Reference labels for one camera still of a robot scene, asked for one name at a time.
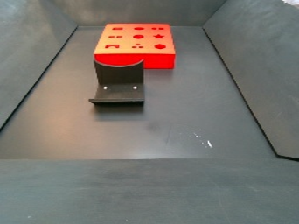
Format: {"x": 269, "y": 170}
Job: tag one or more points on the red shape sorter block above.
{"x": 127, "y": 43}

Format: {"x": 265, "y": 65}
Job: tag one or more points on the black curved holder stand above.
{"x": 120, "y": 83}

